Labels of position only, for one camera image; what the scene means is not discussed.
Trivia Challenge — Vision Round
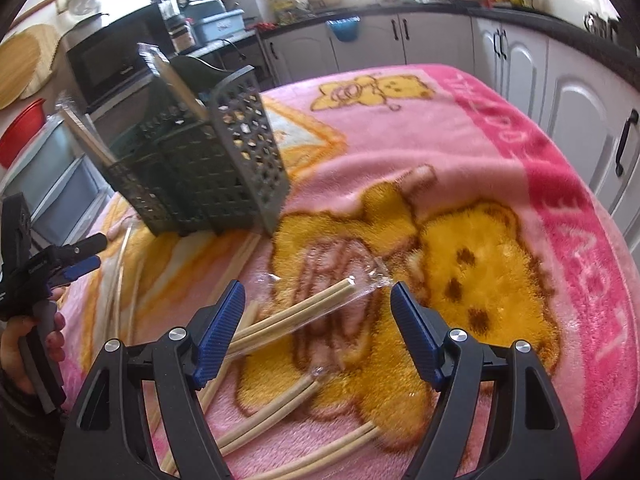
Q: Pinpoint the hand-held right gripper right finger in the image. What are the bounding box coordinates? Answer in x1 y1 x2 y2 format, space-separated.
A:
390 281 582 480

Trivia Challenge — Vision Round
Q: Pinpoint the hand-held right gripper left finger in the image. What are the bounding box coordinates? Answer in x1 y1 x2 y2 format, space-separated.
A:
54 280 247 480

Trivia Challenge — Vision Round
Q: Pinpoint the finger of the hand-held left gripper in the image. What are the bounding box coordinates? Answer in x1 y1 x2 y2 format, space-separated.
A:
50 232 109 262
51 256 102 287

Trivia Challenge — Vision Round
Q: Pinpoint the clear plastic wrapper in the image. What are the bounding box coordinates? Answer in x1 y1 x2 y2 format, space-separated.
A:
227 260 393 358

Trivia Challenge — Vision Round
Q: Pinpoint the grey-green plastic utensil basket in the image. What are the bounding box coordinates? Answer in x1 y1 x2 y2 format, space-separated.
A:
107 42 292 238

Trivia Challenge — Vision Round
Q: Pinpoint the person's left forearm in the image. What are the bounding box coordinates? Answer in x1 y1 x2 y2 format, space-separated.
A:
0 367 63 480

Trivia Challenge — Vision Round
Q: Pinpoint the person's left hand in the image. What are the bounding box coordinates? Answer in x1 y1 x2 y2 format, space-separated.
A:
0 310 67 396

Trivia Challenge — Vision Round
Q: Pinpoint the white plastic drawer unit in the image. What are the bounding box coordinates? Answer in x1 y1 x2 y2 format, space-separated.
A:
0 120 116 251

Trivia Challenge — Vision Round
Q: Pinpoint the red plastic basin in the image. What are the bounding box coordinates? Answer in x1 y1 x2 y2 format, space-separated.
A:
0 99 48 168

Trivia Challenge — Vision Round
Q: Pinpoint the pink printed blanket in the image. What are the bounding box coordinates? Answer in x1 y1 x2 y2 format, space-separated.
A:
50 62 640 480

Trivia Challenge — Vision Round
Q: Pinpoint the black microwave oven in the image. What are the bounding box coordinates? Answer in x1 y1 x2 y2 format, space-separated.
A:
65 7 167 107

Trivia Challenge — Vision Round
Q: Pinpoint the round wooden board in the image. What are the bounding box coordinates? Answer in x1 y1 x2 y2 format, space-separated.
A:
0 25 62 111

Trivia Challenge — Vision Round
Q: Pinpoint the metal shelf rack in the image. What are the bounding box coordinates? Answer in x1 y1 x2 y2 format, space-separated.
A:
87 30 273 111

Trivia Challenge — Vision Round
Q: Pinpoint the round glass lid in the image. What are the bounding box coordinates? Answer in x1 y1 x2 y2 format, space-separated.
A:
70 0 109 17

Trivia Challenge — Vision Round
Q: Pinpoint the black blender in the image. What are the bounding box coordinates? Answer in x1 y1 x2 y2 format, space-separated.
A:
159 0 197 53

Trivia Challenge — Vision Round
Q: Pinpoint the blue plastic box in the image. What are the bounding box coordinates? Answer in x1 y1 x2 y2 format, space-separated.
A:
192 0 246 43

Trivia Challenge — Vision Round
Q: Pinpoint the blue plastic bag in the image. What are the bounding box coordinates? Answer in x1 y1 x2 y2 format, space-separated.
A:
326 17 361 42

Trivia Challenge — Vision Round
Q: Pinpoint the black kitchen countertop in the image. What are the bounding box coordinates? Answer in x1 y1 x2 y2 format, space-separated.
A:
260 2 640 91

